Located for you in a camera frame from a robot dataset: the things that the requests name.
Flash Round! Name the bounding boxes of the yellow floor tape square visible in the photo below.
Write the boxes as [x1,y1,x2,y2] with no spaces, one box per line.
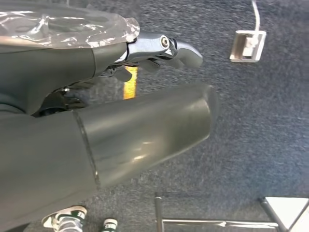
[122,65,139,101]

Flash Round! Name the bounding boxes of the person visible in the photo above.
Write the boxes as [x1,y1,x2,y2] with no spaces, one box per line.
[41,205,118,232]

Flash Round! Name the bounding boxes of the steel workbench table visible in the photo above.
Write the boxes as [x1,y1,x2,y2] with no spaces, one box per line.
[154,193,309,232]

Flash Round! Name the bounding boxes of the white socket cable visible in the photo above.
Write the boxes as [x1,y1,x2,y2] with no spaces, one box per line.
[251,0,262,33]

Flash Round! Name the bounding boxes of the steel floor socket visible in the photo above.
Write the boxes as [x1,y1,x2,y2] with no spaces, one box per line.
[229,29,267,63]

